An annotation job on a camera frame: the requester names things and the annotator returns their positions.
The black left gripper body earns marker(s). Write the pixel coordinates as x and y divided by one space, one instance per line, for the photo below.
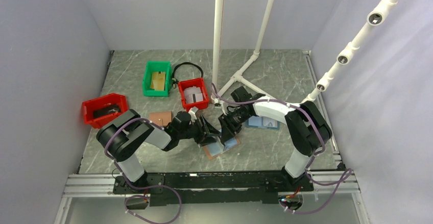
195 131

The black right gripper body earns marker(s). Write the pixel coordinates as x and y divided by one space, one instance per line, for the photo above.
234 120

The tan card holder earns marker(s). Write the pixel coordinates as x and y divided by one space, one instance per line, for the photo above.
215 149
161 118

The blue card holder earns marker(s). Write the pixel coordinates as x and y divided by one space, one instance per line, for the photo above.
262 123

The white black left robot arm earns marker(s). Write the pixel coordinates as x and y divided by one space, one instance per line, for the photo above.
122 137

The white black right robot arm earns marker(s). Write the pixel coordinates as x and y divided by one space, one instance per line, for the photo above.
309 131

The tan closed card holder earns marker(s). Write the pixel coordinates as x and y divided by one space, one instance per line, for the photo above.
161 118

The white cards in red bin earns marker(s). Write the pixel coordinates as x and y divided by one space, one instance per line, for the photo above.
193 95

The yellow cards in green bin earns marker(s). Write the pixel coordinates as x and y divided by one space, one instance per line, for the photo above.
158 81

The small red bin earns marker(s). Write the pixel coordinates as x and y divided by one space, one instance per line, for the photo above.
198 82

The green bin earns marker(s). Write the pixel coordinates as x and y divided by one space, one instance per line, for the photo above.
153 66

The black item in red bin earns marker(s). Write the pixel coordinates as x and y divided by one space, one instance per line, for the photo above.
110 109

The large red bin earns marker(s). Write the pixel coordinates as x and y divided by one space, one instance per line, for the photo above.
89 106

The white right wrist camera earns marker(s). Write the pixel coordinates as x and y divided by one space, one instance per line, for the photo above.
218 103

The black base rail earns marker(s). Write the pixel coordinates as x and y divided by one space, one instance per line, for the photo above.
265 186

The white PVC camera pole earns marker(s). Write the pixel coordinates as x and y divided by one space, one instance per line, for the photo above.
375 18

